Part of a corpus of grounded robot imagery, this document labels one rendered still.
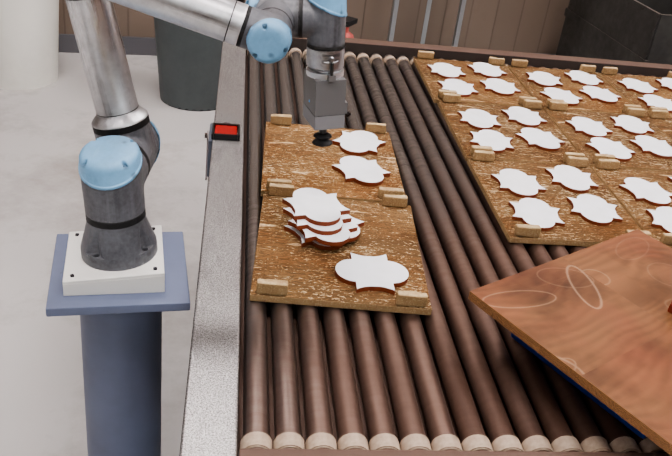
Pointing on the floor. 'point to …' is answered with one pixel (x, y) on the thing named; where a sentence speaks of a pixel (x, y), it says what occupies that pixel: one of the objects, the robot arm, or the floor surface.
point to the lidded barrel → (27, 27)
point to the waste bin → (192, 52)
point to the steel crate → (619, 17)
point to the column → (122, 353)
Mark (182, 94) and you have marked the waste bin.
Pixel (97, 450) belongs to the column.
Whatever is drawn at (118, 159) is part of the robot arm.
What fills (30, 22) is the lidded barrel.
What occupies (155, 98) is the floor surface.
